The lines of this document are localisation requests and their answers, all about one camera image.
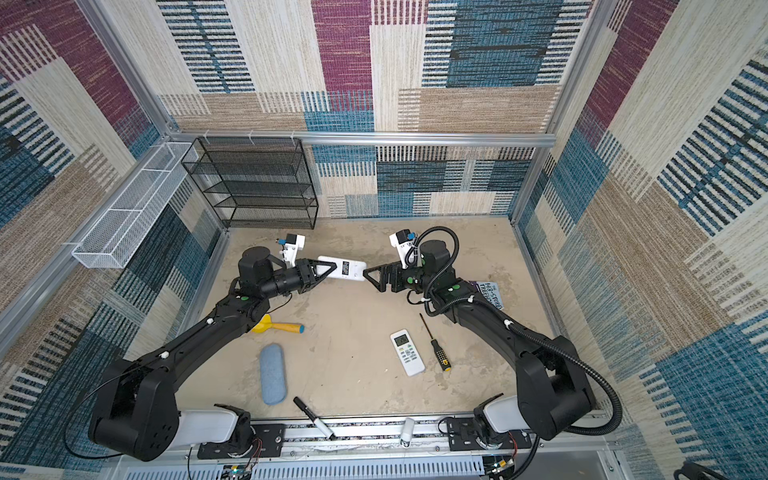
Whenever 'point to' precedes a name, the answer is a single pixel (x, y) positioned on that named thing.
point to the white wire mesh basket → (110, 243)
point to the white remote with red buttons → (346, 269)
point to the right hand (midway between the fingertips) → (376, 274)
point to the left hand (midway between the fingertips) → (335, 264)
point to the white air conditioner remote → (408, 353)
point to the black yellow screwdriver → (443, 359)
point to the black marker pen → (324, 428)
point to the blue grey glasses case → (273, 374)
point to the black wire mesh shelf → (255, 183)
